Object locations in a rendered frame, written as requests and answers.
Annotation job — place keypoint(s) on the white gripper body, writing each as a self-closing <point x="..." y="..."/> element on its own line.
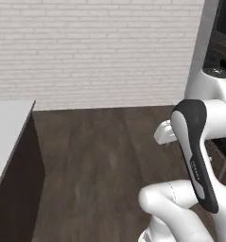
<point x="163" y="132"/>

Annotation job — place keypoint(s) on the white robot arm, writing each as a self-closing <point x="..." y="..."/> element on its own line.
<point x="187" y="201"/>

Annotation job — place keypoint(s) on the dark tall cabinet with oven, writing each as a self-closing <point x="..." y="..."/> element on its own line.
<point x="223" y="41"/>

